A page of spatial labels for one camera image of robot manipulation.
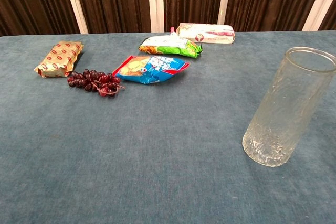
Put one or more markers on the textured clear glass vase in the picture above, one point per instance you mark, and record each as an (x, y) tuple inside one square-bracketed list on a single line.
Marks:
[(286, 119)]

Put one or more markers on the blue snack bag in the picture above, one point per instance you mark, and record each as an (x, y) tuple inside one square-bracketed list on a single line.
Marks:
[(149, 72)]

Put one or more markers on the blue velvet tablecloth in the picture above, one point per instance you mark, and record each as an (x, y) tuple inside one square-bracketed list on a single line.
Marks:
[(157, 142)]

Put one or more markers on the green snack bag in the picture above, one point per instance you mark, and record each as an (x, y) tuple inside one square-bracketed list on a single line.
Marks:
[(173, 47)]

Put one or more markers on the dark red grape bunch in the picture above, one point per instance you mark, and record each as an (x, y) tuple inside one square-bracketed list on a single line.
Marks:
[(97, 81)]

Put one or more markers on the dark brown curtain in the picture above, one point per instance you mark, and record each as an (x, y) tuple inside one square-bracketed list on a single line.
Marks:
[(118, 1)]

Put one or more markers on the gold packet with red marks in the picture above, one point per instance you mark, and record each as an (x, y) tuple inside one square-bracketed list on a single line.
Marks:
[(59, 58)]

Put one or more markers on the wide white frame post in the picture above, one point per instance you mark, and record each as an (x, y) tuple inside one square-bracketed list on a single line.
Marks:
[(155, 1)]

